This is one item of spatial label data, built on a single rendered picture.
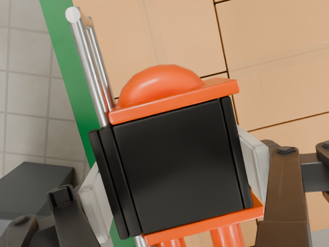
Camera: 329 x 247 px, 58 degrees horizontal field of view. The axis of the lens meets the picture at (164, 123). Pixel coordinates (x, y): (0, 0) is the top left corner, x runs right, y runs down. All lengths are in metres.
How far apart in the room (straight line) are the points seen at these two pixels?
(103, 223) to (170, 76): 0.09
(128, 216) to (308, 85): 0.89
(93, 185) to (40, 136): 1.44
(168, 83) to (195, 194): 0.07
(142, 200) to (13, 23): 1.46
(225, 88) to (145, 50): 0.75
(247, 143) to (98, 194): 0.08
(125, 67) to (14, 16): 0.81
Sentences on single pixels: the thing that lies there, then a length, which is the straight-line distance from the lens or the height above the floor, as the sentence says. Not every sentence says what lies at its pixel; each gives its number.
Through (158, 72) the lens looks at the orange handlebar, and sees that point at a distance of 0.18.
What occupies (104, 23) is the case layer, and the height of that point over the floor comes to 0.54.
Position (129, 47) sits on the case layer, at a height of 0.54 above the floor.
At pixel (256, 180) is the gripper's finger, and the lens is 0.16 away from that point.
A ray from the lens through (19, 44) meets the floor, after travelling 1.58.
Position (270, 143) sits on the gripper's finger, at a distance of 0.18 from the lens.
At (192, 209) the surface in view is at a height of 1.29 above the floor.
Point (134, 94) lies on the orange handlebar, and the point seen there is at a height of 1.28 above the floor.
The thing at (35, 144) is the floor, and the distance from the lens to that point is 1.61.
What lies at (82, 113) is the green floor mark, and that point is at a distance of 1.51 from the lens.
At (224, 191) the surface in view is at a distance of 0.18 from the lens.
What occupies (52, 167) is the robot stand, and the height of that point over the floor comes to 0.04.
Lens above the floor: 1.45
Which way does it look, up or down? 79 degrees down
